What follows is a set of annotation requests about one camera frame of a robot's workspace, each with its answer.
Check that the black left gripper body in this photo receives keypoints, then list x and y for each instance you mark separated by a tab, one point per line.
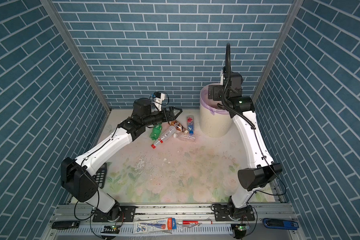
159	117

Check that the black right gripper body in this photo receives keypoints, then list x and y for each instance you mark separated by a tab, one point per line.
217	95

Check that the amber small bottle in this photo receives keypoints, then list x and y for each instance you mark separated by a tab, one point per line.
178	126

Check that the clear bottle red cap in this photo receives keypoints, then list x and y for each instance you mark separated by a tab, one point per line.
165	136

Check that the green soda bottle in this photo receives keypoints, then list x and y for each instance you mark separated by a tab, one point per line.
156	132

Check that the clear ribbed bottle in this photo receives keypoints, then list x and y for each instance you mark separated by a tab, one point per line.
185	137

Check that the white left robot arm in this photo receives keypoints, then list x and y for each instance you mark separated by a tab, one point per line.
77	175

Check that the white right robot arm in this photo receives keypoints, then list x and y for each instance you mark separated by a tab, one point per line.
259	169

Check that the white bin with pink liner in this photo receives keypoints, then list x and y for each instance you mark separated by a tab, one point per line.
214	122

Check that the blue red label bottle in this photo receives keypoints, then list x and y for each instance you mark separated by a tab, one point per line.
190	124

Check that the black calculator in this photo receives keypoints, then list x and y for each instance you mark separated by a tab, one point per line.
101	175

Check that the white glue tube package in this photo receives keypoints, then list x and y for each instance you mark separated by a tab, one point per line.
152	226

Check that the blue black device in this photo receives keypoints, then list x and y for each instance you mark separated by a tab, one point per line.
280	224

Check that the black remote control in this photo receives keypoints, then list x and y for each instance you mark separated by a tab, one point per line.
63	225

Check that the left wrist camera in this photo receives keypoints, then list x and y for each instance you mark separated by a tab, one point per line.
158	98

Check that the red handled tool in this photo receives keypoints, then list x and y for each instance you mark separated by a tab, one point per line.
195	223

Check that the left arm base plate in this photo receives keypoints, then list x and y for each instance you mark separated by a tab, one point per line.
119	214

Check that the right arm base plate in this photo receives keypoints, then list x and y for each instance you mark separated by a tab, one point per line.
224	213

